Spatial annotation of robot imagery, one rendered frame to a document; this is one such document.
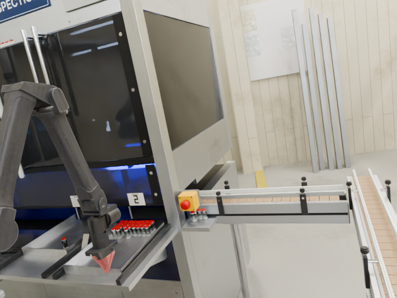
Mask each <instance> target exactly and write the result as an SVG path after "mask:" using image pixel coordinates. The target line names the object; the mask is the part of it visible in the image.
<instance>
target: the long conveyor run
mask: <svg viewBox="0 0 397 298"><path fill-rule="evenodd" d="M352 173H353V177H352V176H347V182H346V185H347V190H348V196H349V208H350V210H352V215H353V220H354V225H355V228H356V234H357V239H358V243H359V248H360V253H361V256H362V262H363V269H364V277H365V286H366V288H367V289H368V290H369V295H370V298H397V215H396V213H395V211H394V209H393V207H392V205H391V188H390V186H389V185H390V184H391V180H389V179H387V180H385V184H387V185H386V189H384V188H383V187H382V185H381V183H380V181H379V179H378V177H377V175H373V174H372V171H371V169H368V174H369V176H358V177H357V176H356V172H355V170H354V169H353V170H352ZM385 191H386V193H385Z"/></svg>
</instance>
